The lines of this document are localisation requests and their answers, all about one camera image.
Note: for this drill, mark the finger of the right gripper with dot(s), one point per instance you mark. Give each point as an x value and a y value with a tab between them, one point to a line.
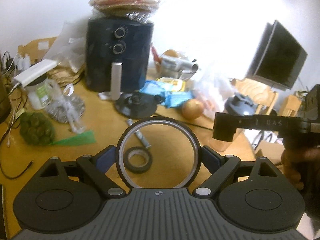
279	124

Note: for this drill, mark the white power bank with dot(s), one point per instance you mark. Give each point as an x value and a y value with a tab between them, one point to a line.
31	74

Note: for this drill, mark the wrapped flatbread stack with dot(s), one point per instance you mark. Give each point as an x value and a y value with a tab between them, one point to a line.
135	10

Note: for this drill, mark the black kettle base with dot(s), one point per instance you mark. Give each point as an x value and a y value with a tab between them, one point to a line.
136	105

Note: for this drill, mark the yellow wipes pack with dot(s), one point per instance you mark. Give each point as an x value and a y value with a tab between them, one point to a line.
176	85

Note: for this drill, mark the brown paper bag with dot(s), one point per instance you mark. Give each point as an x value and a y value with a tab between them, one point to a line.
61	72

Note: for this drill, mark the clear plastic jar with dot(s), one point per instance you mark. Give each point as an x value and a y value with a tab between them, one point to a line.
38	94

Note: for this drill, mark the blue wipes pack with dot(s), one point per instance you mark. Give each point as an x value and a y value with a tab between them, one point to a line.
176	99
153	87

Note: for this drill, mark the clear plastic bag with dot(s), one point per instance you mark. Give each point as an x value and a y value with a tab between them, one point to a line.
68	49

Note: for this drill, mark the marbled white stick bar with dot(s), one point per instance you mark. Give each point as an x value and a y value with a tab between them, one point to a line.
139	135

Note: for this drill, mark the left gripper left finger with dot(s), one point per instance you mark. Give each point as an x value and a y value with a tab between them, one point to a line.
84	176

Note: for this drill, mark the shaker bottle grey lid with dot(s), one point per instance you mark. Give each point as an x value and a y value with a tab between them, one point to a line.
240	105

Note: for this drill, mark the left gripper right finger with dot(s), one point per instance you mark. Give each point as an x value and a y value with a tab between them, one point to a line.
225	170

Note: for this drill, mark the black tape roll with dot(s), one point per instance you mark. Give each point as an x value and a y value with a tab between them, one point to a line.
137	160

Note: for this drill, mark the person right hand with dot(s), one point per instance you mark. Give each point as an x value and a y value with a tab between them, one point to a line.
301	166

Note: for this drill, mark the green net bag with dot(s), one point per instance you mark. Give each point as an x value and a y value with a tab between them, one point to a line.
36	129

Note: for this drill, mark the blue wipes pack front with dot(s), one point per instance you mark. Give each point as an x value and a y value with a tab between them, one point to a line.
176	99

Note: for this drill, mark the small black cap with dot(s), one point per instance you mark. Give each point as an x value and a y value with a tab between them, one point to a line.
159	99

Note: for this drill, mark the black air fryer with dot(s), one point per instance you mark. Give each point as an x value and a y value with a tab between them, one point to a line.
117	55

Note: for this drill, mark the bagged grey scrubbers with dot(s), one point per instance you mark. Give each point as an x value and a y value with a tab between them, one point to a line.
66	107

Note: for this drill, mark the black monitor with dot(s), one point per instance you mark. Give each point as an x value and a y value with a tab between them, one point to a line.
278	59

